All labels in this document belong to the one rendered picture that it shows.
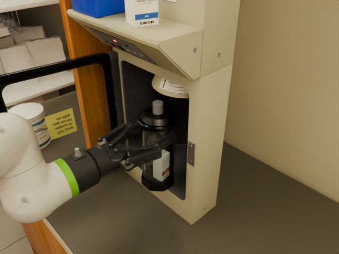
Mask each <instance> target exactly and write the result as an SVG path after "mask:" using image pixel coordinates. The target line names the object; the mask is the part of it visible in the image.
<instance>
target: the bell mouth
mask: <svg viewBox="0 0 339 254"><path fill-rule="evenodd" d="M152 86H153V88H154V89H155V90H156V91H157V92H159V93H161V94H163V95H166V96H169V97H175V98H189V93H188V91H187V90H186V89H185V88H184V87H182V86H180V85H177V84H175V83H173V82H171V81H169V80H166V79H164V78H162V77H160V76H158V75H154V78H153V80H152Z"/></svg>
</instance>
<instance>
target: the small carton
mask: <svg viewBox="0 0 339 254"><path fill-rule="evenodd" d="M125 12H126V22H128V23H129V24H131V25H132V26H133V27H135V28H137V27H144V26H151V25H158V0H125Z"/></svg>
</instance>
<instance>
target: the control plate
mask: <svg viewBox="0 0 339 254"><path fill-rule="evenodd" d="M85 27H86V28H87V29H89V30H90V31H91V32H92V33H94V34H95V35H96V36H98V37H99V38H100V39H101V40H103V41H104V42H105V41H107V42H108V43H106V44H108V45H110V46H112V45H111V43H112V44H114V45H115V46H116V47H115V48H117V49H119V50H121V49H120V48H119V47H118V46H117V45H119V46H121V47H122V48H123V49H124V50H125V51H124V52H126V51H127V50H129V51H130V52H128V53H129V54H131V55H133V54H134V53H136V55H134V56H136V57H138V58H140V55H141V56H143V57H142V58H141V59H143V60H145V61H147V62H150V63H152V64H154V65H157V64H156V63H154V62H153V61H152V60H151V59H150V58H149V57H148V56H146V55H145V54H144V53H143V52H142V51H141V50H140V49H138V48H137V47H136V46H135V45H133V44H130V43H128V42H125V41H123V40H120V39H118V38H115V37H113V36H110V35H107V34H105V33H102V32H100V31H97V30H95V29H92V28H90V27H87V26H85ZM113 39H114V40H116V41H117V42H115V41H114V40H113ZM125 44H126V45H128V46H129V47H127V46H126V45H125ZM112 47H114V46H112ZM122 51H123V50H122ZM133 52H134V53H133ZM126 53H127V52H126Z"/></svg>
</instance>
